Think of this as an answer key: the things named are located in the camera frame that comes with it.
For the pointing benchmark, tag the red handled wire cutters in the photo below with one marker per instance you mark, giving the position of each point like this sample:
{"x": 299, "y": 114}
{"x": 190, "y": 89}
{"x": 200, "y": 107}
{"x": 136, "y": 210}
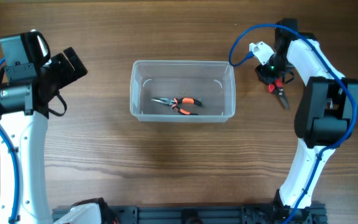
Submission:
{"x": 276, "y": 88}

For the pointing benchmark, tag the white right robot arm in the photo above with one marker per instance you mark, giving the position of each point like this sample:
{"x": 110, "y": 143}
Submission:
{"x": 325, "y": 117}

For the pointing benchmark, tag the orange black needle-nose pliers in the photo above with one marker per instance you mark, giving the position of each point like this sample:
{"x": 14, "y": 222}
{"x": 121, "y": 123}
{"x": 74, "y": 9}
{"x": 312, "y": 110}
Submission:
{"x": 174, "y": 104}

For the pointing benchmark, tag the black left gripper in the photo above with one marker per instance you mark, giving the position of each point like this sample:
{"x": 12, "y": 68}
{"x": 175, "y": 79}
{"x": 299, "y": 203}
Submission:
{"x": 59, "y": 61}

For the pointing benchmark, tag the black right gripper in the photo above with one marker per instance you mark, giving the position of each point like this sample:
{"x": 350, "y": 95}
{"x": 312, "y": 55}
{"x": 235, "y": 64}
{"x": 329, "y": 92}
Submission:
{"x": 265, "y": 76}

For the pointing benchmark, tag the clear plastic container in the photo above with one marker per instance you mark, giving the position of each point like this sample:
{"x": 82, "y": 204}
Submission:
{"x": 210, "y": 82}

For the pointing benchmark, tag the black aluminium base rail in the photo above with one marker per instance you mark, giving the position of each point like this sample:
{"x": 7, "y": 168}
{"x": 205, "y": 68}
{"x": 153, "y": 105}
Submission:
{"x": 244, "y": 214}

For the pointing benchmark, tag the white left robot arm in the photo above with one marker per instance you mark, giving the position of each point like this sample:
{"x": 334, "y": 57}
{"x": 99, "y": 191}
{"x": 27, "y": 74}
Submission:
{"x": 30, "y": 77}

